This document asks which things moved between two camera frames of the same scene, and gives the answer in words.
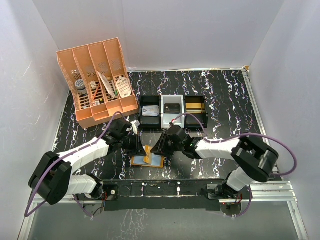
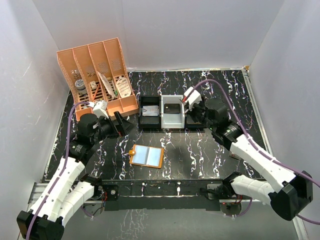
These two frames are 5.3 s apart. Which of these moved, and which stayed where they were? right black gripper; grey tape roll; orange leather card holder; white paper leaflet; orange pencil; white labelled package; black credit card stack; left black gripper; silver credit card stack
Moved: orange leather card holder; left black gripper; right black gripper
Stayed: orange pencil; white paper leaflet; white labelled package; black credit card stack; grey tape roll; silver credit card stack
